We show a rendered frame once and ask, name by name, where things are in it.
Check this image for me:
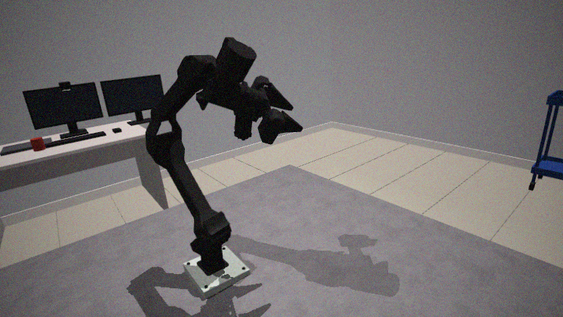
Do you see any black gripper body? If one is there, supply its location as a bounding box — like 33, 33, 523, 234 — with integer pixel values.
231, 76, 285, 144

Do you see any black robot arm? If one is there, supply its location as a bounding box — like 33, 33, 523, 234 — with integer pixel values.
146, 37, 257, 276

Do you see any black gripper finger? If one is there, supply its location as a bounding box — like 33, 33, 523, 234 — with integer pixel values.
279, 110, 303, 134
267, 82, 294, 111

